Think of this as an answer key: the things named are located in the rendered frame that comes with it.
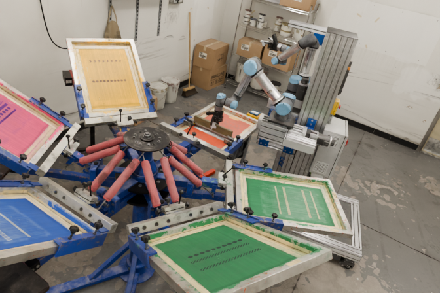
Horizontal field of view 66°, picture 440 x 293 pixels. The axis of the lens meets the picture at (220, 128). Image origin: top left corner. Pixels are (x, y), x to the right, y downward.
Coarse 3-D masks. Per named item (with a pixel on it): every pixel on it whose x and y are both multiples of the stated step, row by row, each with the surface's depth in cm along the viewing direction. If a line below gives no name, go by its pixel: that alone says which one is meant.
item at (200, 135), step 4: (208, 116) 340; (224, 116) 346; (228, 116) 347; (188, 128) 313; (192, 128) 314; (196, 128) 316; (196, 132) 309; (200, 132) 311; (204, 132) 312; (196, 136) 304; (200, 136) 305; (204, 136) 306
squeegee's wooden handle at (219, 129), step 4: (196, 116) 315; (200, 116) 316; (196, 120) 316; (200, 120) 314; (204, 120) 312; (208, 120) 312; (200, 124) 316; (204, 124) 313; (208, 124) 311; (216, 124) 308; (212, 128) 310; (216, 128) 308; (220, 128) 306; (224, 128) 304; (220, 132) 307; (224, 132) 305; (228, 132) 303; (232, 132) 304
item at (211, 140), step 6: (234, 120) 342; (246, 126) 336; (234, 132) 322; (240, 132) 324; (204, 138) 303; (210, 138) 305; (216, 138) 307; (210, 144) 296; (216, 144) 298; (222, 144) 300
